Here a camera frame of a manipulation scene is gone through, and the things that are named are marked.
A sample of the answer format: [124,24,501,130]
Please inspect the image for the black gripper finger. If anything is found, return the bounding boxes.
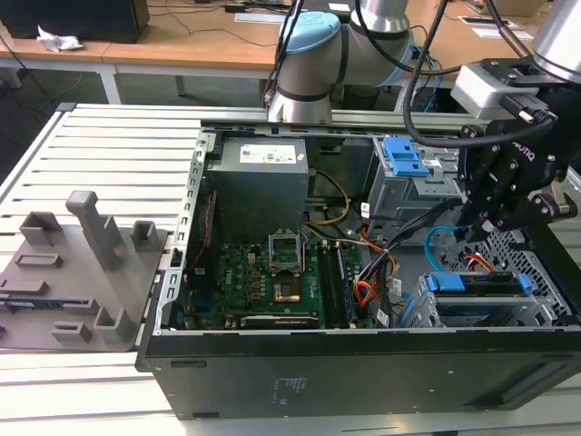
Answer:
[455,120,506,243]
[474,180,575,245]

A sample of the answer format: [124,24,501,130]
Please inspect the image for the blue disk wire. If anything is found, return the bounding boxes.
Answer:
[425,223,465,274]

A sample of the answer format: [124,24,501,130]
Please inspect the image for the hard disk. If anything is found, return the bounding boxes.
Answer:
[397,271,533,329]

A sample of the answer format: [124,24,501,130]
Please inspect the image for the metal disk bay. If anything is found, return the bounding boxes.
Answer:
[401,271,571,329]

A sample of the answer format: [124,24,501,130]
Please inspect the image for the black RAM slot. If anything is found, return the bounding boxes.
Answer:
[316,243,340,328]

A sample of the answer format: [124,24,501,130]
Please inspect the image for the black expansion slot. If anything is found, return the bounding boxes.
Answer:
[239,312,321,330]

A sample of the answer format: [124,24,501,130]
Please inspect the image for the metal drive cage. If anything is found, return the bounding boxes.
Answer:
[367,135,468,232]

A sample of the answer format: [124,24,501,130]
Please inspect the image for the blue plastic bay latch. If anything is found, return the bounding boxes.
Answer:
[383,135,430,177]

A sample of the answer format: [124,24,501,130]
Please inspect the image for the white paper sheet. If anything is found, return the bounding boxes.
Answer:
[234,12,282,25]
[471,26,537,43]

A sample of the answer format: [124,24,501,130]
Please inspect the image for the black framed white sheet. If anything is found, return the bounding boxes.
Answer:
[458,15,519,28]

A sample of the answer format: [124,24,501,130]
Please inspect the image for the brown cardboard box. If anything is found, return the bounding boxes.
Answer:
[489,0,553,18]

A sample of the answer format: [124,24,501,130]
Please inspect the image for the dark RAM stick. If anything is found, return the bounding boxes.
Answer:
[334,243,357,324]

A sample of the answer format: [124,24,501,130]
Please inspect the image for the green motherboard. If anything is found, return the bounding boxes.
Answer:
[188,240,378,331]

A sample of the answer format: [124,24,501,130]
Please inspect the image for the metal socket cover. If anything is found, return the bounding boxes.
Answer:
[268,230,304,276]

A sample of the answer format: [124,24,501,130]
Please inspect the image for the grey power supply unit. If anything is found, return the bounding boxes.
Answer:
[204,136,310,240]

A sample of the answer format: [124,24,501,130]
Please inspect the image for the CPU socket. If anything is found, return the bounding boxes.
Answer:
[272,280,303,304]

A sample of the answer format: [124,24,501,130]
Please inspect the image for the black PC case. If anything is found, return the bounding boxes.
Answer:
[134,118,581,421]

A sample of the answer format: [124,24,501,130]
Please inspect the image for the long wooden desk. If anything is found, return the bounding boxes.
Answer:
[102,0,553,106]

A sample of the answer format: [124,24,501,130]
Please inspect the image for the grey parts rack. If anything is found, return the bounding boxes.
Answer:
[0,190,170,353]

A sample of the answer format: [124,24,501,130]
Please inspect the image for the black box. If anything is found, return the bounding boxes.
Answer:
[0,0,151,45]

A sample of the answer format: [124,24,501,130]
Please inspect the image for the crumpled white paper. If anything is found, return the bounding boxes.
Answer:
[35,25,85,54]

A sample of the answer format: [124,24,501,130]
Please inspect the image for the short wooden desk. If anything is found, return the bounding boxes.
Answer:
[0,13,151,106]

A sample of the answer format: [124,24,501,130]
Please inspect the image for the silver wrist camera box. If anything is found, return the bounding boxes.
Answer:
[449,59,558,124]

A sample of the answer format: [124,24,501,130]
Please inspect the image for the thick black cable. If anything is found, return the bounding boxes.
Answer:
[401,0,557,149]
[484,0,531,59]

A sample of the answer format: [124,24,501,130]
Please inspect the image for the black wire bundle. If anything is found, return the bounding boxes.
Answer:
[356,199,467,285]

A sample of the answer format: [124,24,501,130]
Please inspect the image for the blue network cable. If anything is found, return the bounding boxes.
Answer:
[413,44,444,113]

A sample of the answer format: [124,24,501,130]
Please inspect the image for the yellow black wire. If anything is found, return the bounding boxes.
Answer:
[304,168,351,226]

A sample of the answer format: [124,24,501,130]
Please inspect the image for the orange wire loop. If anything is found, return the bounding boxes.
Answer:
[353,280,382,309]

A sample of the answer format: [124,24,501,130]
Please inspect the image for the thin black arm cables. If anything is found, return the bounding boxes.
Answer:
[261,0,306,111]

